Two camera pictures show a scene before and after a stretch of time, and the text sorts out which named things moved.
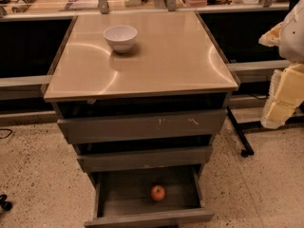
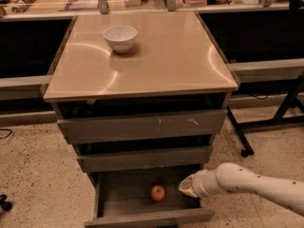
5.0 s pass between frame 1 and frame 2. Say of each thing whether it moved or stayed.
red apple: stayed
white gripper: moved
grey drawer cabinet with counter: stayed
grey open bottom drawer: stayed
